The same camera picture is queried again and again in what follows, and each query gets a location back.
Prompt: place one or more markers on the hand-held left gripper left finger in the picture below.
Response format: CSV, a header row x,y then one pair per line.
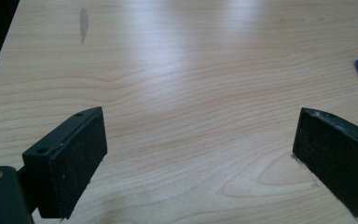
x,y
71,161

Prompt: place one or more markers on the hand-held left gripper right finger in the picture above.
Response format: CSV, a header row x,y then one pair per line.
x,y
338,161

